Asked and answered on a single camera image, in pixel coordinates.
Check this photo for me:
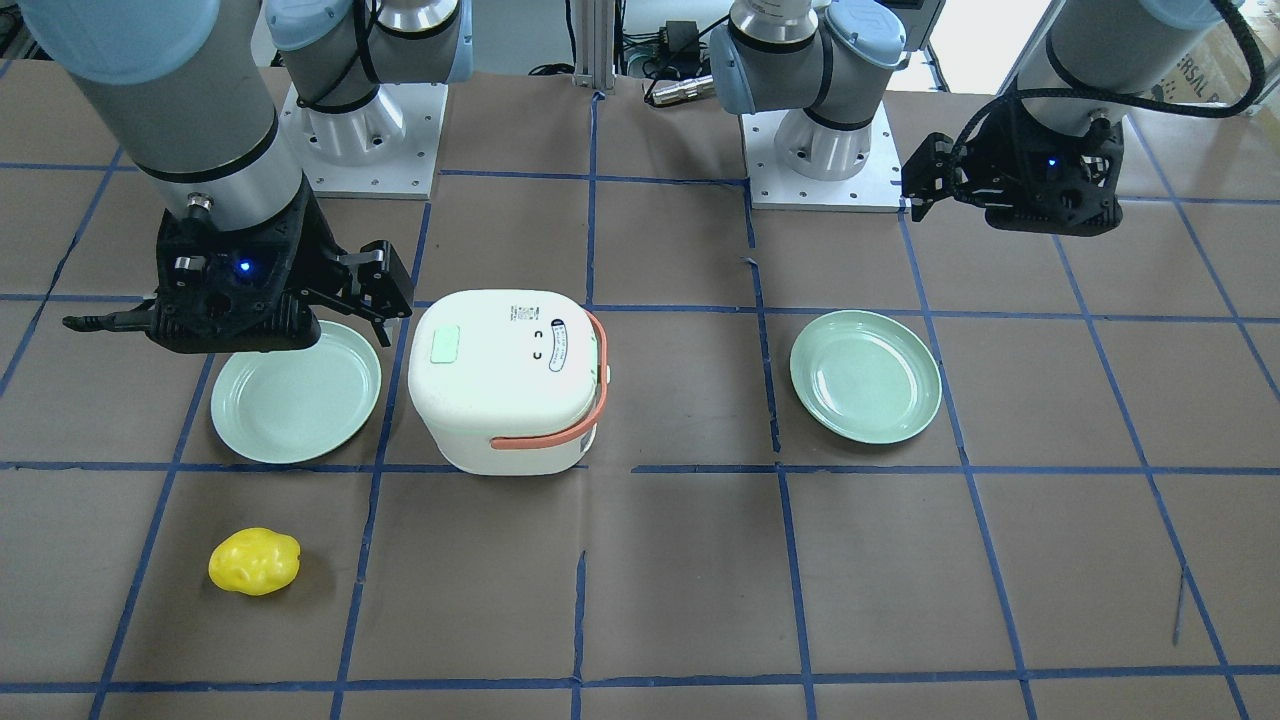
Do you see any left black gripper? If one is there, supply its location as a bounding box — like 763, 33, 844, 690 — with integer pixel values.
902, 102, 1124, 237

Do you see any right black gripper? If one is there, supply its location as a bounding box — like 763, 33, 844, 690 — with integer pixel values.
61, 183, 413, 354

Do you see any white rice cooker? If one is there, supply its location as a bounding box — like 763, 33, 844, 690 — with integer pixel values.
408, 290, 611, 477

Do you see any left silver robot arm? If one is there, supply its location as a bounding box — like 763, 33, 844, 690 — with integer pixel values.
709, 1, 1266, 237

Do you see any green plate near right arm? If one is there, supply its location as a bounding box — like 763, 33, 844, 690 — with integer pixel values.
210, 322, 381, 464

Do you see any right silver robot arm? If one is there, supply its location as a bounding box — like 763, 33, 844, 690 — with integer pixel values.
19, 1, 474, 354

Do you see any green plate near left arm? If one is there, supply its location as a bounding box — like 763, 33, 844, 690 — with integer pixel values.
788, 310, 942, 445

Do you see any black power adapter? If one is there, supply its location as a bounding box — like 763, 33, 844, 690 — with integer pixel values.
659, 20, 700, 56

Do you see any yellow toy lemon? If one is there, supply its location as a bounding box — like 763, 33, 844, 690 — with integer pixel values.
207, 527, 301, 597

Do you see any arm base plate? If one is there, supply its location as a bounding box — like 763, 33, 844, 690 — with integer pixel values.
280, 83, 449, 201
740, 104, 901, 213

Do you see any aluminium frame post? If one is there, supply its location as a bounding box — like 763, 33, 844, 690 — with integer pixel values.
570, 1, 622, 95

